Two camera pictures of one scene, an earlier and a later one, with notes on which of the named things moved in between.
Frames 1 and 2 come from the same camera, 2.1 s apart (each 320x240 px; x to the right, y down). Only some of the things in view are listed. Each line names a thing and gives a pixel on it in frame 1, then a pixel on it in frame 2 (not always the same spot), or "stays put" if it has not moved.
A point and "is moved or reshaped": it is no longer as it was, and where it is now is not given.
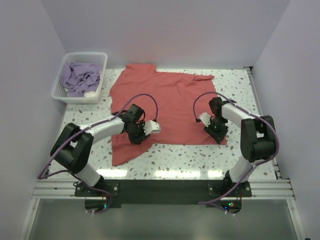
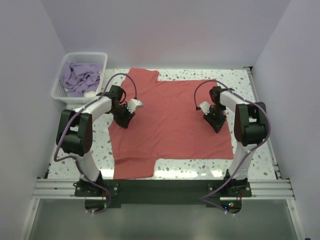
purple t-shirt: [78, 79] stays put
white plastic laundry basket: [81, 78] stays put
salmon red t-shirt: [175, 100] is moved or reshaped
